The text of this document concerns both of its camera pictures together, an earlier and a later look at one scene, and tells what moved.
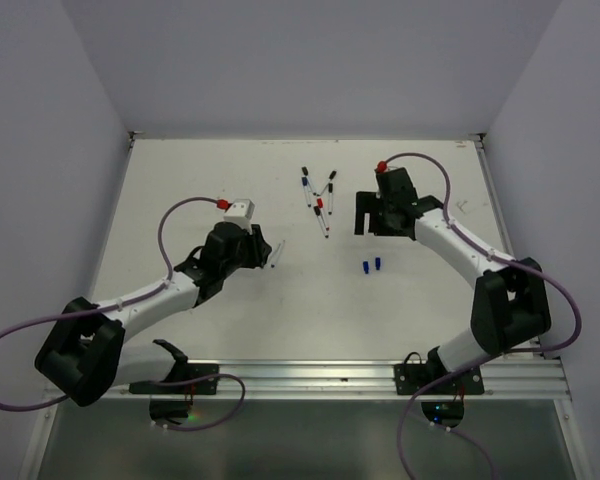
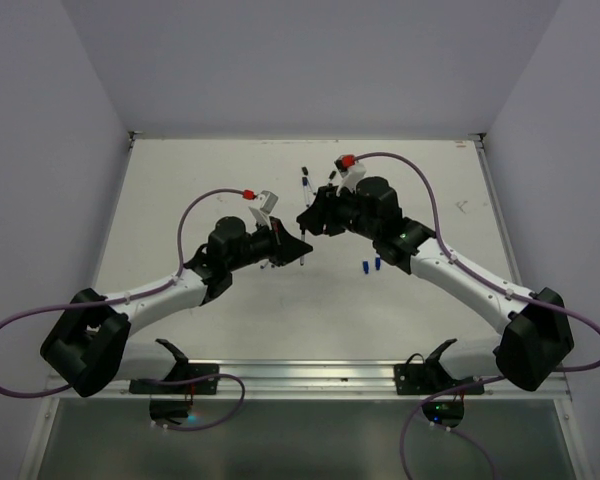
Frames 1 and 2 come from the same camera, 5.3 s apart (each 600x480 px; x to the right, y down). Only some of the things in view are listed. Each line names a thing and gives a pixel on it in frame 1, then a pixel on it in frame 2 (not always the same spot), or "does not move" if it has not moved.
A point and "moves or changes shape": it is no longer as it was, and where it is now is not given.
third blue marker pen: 305,183 does not move
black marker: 305,172 does not move
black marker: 322,223 moves or changes shape
